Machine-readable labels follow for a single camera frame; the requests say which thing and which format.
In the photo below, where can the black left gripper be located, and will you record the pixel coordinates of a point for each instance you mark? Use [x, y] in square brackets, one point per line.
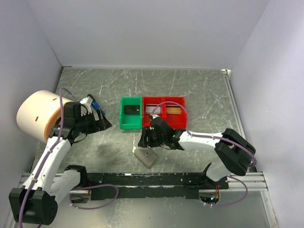
[97, 125]

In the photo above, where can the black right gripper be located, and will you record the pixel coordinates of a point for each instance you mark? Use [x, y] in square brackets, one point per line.
[143, 142]

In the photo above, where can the grey card holder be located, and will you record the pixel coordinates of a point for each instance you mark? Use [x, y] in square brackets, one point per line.
[146, 156]

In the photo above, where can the green plastic bin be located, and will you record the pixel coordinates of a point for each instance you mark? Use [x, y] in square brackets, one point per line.
[130, 122]

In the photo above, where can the white drum with orange lid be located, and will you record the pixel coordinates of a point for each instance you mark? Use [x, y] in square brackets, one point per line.
[38, 114]

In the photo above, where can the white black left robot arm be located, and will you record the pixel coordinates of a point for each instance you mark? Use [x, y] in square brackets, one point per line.
[37, 200]

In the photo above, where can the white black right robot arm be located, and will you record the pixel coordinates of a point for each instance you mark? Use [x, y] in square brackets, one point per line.
[235, 153]

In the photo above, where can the black VIP card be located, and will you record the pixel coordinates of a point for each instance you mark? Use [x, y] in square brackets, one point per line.
[132, 109]

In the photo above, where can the white silver card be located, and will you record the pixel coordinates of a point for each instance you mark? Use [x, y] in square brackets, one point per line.
[152, 108]

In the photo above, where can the gold card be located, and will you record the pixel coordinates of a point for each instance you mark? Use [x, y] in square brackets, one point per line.
[173, 110]

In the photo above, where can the blue stapler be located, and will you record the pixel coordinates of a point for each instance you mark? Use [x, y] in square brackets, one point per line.
[97, 108]

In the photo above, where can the red right plastic bin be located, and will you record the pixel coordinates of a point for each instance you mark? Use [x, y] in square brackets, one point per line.
[175, 116]

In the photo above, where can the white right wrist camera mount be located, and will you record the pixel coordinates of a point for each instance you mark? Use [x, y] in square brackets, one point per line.
[153, 116]

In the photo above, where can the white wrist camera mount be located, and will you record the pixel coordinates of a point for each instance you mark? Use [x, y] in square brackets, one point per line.
[153, 116]
[86, 107]

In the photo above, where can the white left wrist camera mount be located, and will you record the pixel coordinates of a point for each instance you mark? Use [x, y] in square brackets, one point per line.
[86, 107]

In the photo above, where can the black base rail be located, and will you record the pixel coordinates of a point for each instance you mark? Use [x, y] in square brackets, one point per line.
[153, 185]

